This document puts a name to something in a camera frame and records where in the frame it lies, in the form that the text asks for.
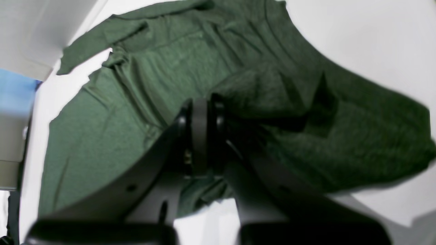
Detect grey plastic bin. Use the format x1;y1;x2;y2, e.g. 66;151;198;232
0;0;105;191

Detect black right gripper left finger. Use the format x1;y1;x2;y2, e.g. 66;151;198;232
26;100;192;245

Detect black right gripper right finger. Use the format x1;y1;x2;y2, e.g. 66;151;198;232
192;97;391;245

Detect dark green long-sleeve shirt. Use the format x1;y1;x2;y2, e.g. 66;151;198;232
38;0;435;216

